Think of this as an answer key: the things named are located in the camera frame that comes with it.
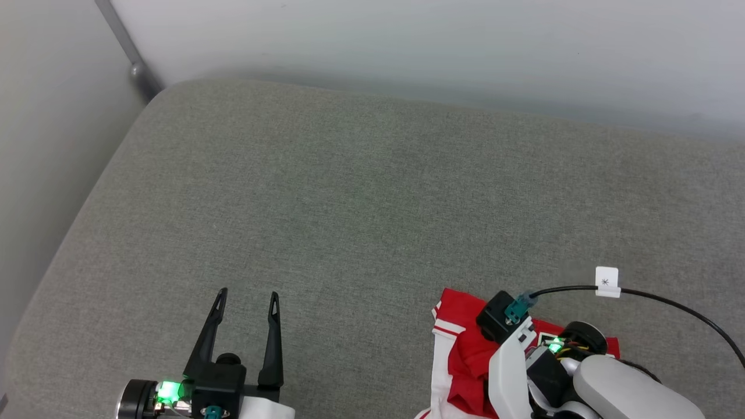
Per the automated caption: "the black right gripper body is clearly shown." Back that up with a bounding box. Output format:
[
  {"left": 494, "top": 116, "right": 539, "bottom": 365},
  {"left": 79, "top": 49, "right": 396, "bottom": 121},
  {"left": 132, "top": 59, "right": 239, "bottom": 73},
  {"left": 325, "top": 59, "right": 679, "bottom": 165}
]
[{"left": 526, "top": 336, "right": 576, "bottom": 409}]

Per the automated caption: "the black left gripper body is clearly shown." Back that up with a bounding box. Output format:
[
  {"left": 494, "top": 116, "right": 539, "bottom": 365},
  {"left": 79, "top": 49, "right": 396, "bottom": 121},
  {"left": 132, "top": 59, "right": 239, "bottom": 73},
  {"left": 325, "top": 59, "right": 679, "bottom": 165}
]
[{"left": 155, "top": 353, "right": 285, "bottom": 409}]

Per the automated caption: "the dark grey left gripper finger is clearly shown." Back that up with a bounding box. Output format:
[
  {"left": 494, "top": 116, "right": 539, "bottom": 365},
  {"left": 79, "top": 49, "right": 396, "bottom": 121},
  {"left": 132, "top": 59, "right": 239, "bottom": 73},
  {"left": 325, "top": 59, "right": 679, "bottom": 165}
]
[
  {"left": 258, "top": 292, "right": 285, "bottom": 388},
  {"left": 183, "top": 287, "right": 228, "bottom": 379}
]

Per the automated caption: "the red Bulls 23 basketball jersey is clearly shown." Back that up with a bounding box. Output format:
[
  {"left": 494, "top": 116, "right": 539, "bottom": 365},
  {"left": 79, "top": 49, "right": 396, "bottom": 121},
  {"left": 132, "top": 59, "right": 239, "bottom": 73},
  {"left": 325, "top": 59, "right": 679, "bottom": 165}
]
[{"left": 414, "top": 287, "right": 621, "bottom": 419}]

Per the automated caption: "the white right camera mount bracket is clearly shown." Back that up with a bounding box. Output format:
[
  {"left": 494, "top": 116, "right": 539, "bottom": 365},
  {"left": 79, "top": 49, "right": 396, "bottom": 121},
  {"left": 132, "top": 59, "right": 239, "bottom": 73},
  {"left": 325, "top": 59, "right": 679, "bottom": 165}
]
[{"left": 488, "top": 317, "right": 537, "bottom": 419}]

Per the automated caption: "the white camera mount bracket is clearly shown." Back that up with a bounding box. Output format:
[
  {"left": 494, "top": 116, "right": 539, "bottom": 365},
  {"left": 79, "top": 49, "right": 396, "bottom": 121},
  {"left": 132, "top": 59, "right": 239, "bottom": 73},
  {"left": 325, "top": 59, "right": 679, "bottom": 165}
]
[
  {"left": 237, "top": 396, "right": 296, "bottom": 419},
  {"left": 488, "top": 317, "right": 537, "bottom": 419}
]

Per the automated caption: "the white left camera mount bracket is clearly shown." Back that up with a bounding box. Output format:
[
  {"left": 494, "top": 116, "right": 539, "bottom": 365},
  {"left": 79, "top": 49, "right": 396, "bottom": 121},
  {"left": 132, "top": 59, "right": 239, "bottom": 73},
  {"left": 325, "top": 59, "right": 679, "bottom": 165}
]
[{"left": 237, "top": 396, "right": 296, "bottom": 419}]

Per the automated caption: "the white cable label tag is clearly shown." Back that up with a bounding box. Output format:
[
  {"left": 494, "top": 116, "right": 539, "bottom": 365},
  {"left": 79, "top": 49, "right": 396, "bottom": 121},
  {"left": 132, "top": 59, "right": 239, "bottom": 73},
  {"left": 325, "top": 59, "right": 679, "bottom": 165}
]
[{"left": 594, "top": 266, "right": 622, "bottom": 299}]

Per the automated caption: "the black right camera cable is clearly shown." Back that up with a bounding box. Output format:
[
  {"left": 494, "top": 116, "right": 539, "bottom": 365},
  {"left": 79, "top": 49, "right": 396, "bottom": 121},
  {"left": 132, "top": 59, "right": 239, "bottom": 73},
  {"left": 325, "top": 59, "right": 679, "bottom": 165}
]
[{"left": 530, "top": 285, "right": 745, "bottom": 370}]

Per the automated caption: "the grey metal wall corner strip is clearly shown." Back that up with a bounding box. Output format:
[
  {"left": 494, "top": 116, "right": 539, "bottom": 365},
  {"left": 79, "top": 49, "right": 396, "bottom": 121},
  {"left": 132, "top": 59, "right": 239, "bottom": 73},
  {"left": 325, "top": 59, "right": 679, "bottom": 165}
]
[{"left": 94, "top": 0, "right": 165, "bottom": 104}]

